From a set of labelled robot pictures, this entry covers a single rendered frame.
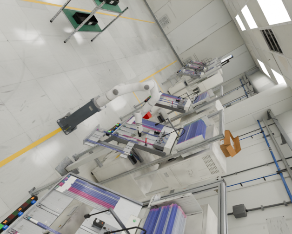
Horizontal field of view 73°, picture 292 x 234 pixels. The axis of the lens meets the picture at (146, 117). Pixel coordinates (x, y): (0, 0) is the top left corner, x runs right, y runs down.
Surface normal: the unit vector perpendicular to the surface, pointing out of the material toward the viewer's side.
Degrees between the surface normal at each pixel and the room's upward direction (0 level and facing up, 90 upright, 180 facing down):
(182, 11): 90
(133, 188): 90
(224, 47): 90
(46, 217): 44
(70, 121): 90
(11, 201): 0
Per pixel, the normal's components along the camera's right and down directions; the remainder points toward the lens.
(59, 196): 0.18, -0.88
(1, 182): 0.78, -0.42
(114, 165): -0.32, 0.36
